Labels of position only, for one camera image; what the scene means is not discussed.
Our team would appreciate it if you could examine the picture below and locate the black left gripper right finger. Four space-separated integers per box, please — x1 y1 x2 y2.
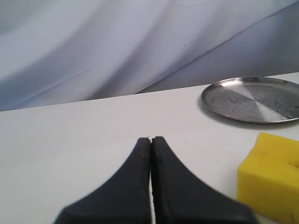
150 137 258 224

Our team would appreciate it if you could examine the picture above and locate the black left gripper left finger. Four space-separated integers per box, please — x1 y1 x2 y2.
55 138 152 224

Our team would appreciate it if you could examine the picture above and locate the yellow sponge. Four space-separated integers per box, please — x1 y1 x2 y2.
236 133 299 224

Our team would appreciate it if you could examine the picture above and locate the round steel plate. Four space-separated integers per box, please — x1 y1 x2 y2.
201 77 299 124

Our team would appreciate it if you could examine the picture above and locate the white backdrop cloth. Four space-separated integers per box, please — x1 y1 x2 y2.
0 0 299 111

